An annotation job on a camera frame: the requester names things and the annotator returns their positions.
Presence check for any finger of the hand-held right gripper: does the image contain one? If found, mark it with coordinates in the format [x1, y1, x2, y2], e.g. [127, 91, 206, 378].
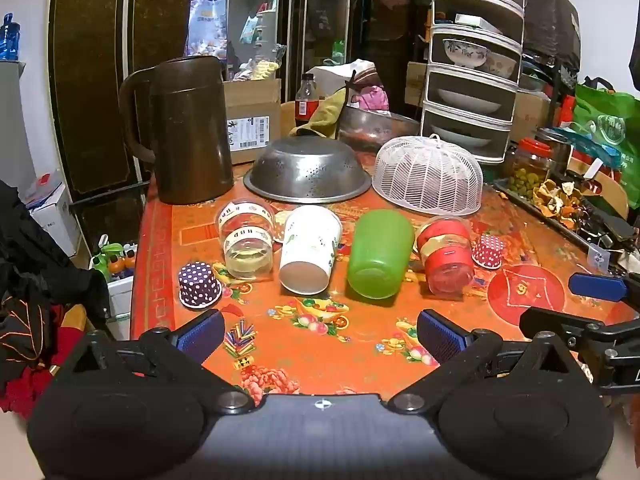
[568, 271, 640, 306]
[519, 306, 608, 349]

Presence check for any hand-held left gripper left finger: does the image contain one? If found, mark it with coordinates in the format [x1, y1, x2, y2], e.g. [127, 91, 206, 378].
[50, 309, 256, 416]

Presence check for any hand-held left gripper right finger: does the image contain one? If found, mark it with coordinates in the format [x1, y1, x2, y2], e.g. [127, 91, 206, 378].
[389, 309, 585, 415]

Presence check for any red clear plastic cup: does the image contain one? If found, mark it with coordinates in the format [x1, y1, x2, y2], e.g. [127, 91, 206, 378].
[416, 215, 476, 296]

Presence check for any clear labelled plastic cup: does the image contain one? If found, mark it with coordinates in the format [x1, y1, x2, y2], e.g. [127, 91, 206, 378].
[215, 198, 277, 281]

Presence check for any green plastic cup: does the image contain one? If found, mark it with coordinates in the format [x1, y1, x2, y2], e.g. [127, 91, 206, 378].
[346, 209, 416, 301]

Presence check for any white paper cup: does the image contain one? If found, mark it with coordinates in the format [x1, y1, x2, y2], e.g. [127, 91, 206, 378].
[278, 205, 343, 296]

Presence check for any purple polka-dot cupcake cup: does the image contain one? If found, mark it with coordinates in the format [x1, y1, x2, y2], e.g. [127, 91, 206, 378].
[178, 261, 223, 309]

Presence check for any red polka-dot cupcake cup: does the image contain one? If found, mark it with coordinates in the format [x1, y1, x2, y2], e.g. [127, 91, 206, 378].
[471, 234, 506, 269]

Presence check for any red patterned tablecloth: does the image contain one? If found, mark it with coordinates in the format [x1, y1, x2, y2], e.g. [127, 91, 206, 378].
[130, 152, 640, 406]

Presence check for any white box of bottles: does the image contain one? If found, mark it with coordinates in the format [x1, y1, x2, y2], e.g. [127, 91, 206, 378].
[90, 235, 138, 326]

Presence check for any red-lidded olive jar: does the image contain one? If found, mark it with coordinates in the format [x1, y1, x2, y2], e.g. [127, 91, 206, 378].
[510, 138, 552, 196]

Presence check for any green shopping bag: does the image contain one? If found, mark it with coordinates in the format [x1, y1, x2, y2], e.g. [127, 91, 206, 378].
[572, 83, 640, 201]

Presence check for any white mesh food cover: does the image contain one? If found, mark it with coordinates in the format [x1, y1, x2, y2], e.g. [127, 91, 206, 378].
[372, 134, 485, 212]

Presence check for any red cloth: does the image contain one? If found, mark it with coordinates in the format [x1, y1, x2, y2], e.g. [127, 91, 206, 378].
[0, 300, 86, 417]

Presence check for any black jacket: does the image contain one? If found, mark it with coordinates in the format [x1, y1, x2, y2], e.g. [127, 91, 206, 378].
[0, 180, 111, 321]

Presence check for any white carton box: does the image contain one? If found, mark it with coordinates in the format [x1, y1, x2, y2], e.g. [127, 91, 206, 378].
[25, 180, 81, 258]

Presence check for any brown plastic pitcher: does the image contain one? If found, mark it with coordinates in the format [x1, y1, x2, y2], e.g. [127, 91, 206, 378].
[118, 56, 235, 206]

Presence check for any metal colander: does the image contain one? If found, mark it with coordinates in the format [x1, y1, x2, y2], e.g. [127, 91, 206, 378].
[243, 136, 372, 204]

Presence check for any white plate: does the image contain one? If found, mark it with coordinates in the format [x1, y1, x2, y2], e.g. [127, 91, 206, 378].
[436, 88, 503, 114]
[432, 125, 493, 148]

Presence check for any metal basin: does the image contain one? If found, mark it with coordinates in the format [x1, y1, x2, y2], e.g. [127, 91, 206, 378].
[336, 107, 421, 153]

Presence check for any cardboard box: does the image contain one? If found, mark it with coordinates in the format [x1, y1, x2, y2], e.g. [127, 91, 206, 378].
[223, 78, 282, 165]

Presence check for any pale ceramic bowl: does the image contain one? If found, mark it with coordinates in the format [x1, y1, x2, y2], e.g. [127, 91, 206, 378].
[482, 52, 518, 81]

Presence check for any pink cloth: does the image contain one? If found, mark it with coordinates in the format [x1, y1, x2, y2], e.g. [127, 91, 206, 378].
[357, 85, 390, 111]

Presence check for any yellow-green cloth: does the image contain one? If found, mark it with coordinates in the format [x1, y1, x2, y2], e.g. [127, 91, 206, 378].
[289, 87, 353, 139]

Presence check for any cola bottle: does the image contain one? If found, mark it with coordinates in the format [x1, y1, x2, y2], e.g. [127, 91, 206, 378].
[295, 73, 321, 129]

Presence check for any tiered mesh dish cabinet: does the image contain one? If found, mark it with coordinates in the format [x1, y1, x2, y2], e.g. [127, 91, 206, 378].
[420, 0, 527, 164]

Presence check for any black bag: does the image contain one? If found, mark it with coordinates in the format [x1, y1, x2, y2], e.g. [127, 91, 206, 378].
[522, 0, 583, 86]

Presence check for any floral ceramic bowl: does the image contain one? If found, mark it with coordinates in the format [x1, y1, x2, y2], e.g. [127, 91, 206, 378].
[442, 38, 491, 69]

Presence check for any dark wooden cabinet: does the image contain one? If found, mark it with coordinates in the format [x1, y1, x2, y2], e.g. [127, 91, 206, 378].
[47, 0, 431, 196]

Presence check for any blue snack bag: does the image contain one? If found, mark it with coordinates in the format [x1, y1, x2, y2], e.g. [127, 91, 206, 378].
[184, 0, 231, 58]

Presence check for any blue water bottle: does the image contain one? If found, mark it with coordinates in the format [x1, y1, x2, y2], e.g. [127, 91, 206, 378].
[0, 12, 21, 61]

